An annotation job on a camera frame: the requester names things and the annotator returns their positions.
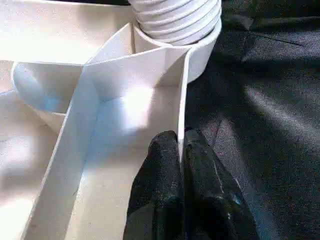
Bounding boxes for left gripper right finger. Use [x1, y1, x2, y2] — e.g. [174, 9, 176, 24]
[183, 128, 261, 240]

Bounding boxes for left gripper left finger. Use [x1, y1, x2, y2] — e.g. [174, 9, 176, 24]
[123, 129, 186, 240]

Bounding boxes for white plastic table top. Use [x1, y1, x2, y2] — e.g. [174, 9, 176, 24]
[0, 0, 223, 240]

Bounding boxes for white plastic table leg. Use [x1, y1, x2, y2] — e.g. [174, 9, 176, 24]
[129, 0, 223, 47]

